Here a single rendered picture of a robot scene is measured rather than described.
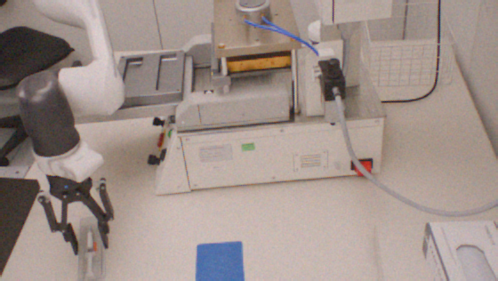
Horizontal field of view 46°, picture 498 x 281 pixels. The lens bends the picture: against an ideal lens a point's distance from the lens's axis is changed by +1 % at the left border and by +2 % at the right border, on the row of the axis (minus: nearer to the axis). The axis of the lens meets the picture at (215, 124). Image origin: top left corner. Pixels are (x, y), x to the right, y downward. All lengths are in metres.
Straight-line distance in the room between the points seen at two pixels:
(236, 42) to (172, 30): 1.74
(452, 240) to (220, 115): 0.52
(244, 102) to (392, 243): 0.41
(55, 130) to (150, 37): 1.98
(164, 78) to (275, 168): 0.34
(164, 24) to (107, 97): 1.87
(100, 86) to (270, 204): 0.49
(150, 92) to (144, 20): 1.66
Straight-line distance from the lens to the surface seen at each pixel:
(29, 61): 2.75
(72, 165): 1.08
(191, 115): 1.25
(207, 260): 1.23
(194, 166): 1.33
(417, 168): 1.44
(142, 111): 1.32
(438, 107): 1.65
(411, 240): 1.21
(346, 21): 1.17
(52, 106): 1.03
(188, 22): 2.91
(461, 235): 1.14
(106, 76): 1.09
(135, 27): 2.98
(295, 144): 1.30
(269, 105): 1.24
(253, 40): 1.22
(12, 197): 1.38
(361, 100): 1.34
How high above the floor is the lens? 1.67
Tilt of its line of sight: 35 degrees down
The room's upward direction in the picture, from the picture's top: 8 degrees counter-clockwise
